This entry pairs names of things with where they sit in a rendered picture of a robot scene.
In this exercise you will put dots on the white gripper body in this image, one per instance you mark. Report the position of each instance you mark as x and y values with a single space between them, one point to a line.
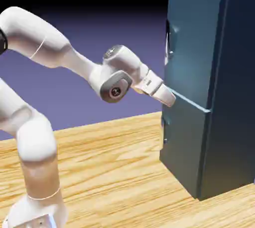
163 93

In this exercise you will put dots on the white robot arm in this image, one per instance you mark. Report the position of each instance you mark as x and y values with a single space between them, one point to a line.
49 46

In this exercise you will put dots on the dark teal cabinet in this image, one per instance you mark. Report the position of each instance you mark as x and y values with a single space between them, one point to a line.
219 92

